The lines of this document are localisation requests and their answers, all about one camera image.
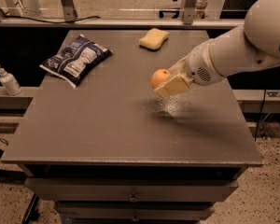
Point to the top drawer knob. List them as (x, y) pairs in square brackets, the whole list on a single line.
[(133, 199)]

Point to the metal frame leg left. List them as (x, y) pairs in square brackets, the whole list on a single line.
[(69, 10)]

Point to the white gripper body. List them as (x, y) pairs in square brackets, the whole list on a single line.
[(198, 64)]

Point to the blue chip bag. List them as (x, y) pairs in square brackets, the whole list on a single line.
[(76, 60)]

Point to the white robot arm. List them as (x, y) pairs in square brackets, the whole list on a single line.
[(252, 47)]

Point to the metal frame leg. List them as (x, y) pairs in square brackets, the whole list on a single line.
[(69, 10), (188, 7)]

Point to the metal frame leg right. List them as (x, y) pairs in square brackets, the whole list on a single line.
[(188, 7)]

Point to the white pump bottle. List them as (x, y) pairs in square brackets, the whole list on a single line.
[(9, 82)]

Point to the yellow sponge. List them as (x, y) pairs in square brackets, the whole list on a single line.
[(153, 39)]

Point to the drawer knob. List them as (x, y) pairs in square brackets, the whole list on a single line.
[(133, 199), (135, 219)]

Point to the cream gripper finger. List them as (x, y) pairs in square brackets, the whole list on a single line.
[(178, 67), (174, 85)]

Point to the orange fruit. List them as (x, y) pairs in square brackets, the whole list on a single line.
[(158, 77)]

